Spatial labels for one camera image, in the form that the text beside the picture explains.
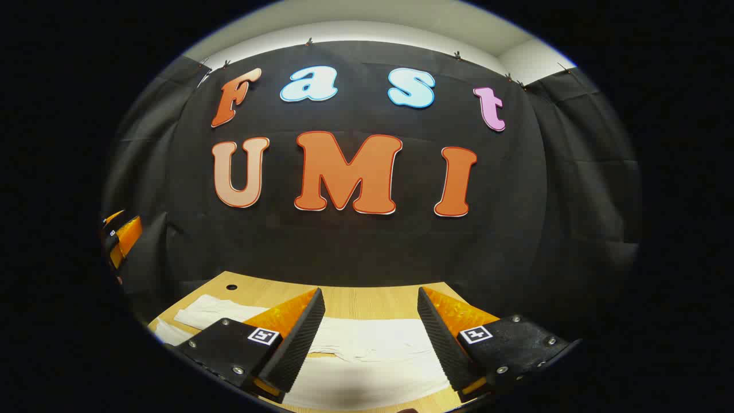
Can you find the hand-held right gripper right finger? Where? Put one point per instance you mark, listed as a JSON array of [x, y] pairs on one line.
[[444, 338]]

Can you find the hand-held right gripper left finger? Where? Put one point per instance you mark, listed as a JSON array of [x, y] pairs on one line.
[[298, 338]]

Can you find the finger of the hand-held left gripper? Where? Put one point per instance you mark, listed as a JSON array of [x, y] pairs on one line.
[[113, 217], [129, 235]]

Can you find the white jeans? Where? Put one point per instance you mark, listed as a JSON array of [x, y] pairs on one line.
[[367, 341]]

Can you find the black backdrop cloth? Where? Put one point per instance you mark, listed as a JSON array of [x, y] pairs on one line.
[[367, 246]]

